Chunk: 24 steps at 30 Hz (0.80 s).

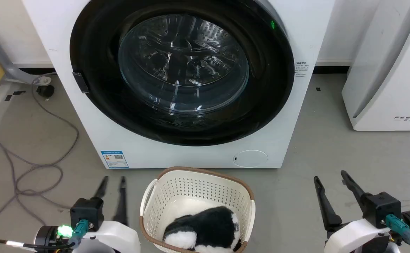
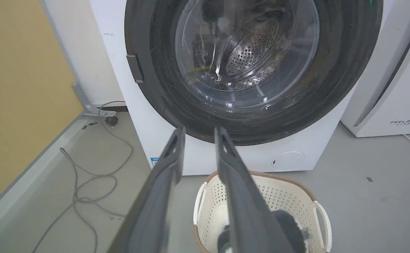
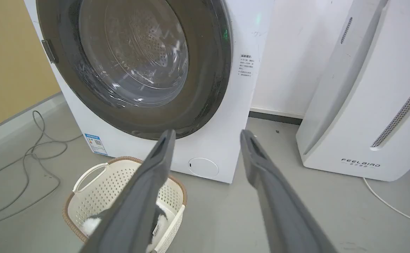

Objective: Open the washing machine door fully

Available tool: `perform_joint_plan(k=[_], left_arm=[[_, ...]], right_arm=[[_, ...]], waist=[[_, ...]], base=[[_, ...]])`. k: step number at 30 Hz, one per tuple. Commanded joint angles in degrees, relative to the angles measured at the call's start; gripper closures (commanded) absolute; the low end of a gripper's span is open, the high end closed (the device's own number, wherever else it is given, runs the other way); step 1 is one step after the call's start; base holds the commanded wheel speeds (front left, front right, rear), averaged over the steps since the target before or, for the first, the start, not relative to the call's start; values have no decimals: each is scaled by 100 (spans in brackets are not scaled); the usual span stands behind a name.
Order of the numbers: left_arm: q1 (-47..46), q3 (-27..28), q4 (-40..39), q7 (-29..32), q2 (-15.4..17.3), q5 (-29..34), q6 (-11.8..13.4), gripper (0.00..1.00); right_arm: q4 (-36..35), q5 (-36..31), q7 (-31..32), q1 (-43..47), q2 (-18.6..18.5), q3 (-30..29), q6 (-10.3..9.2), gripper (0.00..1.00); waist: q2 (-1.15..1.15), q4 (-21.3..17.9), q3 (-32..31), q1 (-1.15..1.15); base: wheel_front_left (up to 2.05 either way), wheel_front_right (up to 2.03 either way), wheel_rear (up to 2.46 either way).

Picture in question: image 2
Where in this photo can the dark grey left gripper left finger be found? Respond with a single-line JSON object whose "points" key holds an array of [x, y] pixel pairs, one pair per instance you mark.
{"points": [[155, 203]]}

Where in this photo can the round dark washing machine door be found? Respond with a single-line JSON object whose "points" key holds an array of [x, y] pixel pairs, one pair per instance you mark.
{"points": [[177, 88]]}

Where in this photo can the white air purifier appliance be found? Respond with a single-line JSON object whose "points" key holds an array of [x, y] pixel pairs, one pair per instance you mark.
{"points": [[395, 84]]}

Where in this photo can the white front-load washing machine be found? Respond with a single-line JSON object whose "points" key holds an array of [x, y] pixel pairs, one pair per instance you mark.
{"points": [[148, 116]]}

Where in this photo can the dark grey garment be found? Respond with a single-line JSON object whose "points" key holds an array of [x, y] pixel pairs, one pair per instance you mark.
{"points": [[291, 228]]}

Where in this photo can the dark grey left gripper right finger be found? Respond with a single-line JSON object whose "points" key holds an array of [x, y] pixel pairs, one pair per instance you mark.
{"points": [[247, 211]]}

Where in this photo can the cream perforated laundry basket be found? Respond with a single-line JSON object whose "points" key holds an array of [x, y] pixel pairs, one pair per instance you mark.
{"points": [[289, 196]]}

